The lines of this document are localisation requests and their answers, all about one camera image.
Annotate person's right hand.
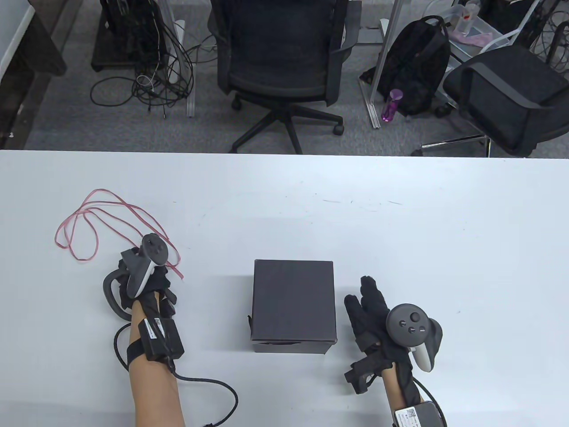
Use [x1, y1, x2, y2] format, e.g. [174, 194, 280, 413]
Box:
[345, 275, 416, 370]

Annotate person's left hand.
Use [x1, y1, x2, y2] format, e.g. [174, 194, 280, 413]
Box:
[116, 256, 178, 318]

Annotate pink bow ribbon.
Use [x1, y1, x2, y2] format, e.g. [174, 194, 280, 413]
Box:
[55, 189, 184, 280]

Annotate black cardboard box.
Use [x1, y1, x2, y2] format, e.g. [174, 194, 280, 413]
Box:
[250, 260, 337, 343]

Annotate person's left forearm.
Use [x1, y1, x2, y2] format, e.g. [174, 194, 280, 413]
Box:
[127, 294, 185, 427]

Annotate person's right forearm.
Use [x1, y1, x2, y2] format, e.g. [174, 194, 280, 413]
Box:
[382, 363, 427, 427]

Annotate grey left hand controller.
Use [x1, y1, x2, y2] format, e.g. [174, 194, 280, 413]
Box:
[103, 234, 169, 320]

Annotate grey hand controller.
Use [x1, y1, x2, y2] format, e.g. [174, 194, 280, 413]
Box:
[386, 303, 444, 372]
[103, 234, 169, 320]

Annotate grey right hand controller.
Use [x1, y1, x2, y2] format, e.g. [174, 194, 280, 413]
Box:
[386, 303, 444, 372]

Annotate black left wrist pack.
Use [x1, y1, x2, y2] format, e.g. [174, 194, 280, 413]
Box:
[138, 317, 185, 362]

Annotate black wrist pack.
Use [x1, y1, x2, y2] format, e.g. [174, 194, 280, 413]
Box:
[138, 317, 185, 362]
[393, 401, 445, 427]

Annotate black right wrist pack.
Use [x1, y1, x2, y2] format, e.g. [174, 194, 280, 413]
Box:
[393, 401, 445, 427]

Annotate purple water bottle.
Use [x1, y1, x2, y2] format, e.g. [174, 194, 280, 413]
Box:
[381, 88, 404, 123]

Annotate white power strip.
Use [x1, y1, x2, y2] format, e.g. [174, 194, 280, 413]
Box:
[169, 20, 185, 83]

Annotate black computer tower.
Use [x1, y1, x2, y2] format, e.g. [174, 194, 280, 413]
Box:
[100, 0, 167, 67]

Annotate white desk with dark sides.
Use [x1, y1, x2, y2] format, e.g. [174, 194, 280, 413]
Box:
[0, 0, 83, 149]

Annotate black mesh office chair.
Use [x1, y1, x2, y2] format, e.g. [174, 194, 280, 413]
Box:
[209, 0, 363, 155]

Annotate black backpack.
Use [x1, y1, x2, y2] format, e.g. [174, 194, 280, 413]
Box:
[359, 15, 452, 117]

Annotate black chair with grey armrest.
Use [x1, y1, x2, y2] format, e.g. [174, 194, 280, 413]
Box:
[411, 44, 569, 157]

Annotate pink cloth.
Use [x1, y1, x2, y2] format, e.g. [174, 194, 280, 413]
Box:
[453, 29, 495, 46]

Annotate clear plastic bin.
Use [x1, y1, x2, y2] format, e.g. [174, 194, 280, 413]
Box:
[449, 0, 509, 49]

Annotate clear spray bottle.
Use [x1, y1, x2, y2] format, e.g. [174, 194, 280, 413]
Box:
[461, 0, 481, 35]

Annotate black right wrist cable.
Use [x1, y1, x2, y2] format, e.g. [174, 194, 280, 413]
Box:
[416, 378, 446, 427]

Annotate tangle of black cables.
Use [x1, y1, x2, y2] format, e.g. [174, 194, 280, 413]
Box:
[529, 0, 569, 74]
[90, 13, 196, 118]

